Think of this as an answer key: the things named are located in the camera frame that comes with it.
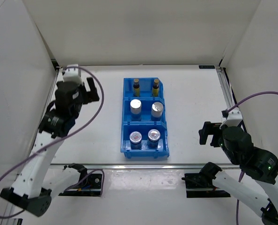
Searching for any tall white blue shaker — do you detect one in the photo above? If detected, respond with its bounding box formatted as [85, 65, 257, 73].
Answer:
[130, 99, 142, 121]
[151, 102, 164, 121]

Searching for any small amber bottle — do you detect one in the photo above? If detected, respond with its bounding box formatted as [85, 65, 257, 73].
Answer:
[133, 78, 140, 97]
[152, 79, 160, 97]

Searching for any red-lid sauce jar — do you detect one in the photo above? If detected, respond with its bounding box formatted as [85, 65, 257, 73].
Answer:
[129, 131, 142, 150]
[147, 129, 161, 149]

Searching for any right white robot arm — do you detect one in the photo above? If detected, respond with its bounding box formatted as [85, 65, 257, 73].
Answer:
[198, 122, 278, 225]

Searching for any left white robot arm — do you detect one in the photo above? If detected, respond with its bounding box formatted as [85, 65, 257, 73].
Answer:
[0, 76, 100, 217]

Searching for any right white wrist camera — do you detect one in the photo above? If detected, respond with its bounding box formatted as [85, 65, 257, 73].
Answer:
[220, 107, 242, 129]

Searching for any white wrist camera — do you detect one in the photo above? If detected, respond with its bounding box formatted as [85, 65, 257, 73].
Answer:
[60, 64, 82, 84]
[220, 107, 242, 129]

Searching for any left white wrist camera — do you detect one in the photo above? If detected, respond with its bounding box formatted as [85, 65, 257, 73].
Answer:
[60, 64, 82, 84]

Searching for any right aluminium frame rail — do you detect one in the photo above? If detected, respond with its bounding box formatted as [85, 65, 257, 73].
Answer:
[216, 68, 246, 131]

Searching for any aluminium frame rail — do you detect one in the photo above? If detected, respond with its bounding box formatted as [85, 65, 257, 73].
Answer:
[216, 68, 246, 131]
[0, 67, 60, 223]

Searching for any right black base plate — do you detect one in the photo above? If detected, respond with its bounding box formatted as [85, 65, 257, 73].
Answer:
[182, 173, 231, 198]

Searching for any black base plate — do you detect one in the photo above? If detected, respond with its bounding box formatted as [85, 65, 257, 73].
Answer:
[59, 169, 105, 197]
[182, 173, 231, 198]

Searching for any aluminium front rail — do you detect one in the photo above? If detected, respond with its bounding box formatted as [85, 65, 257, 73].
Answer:
[50, 163, 241, 170]

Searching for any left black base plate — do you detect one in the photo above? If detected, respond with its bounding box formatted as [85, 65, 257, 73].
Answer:
[59, 169, 105, 197]

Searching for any left aluminium frame rail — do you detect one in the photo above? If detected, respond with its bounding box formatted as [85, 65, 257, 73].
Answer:
[0, 67, 60, 223]

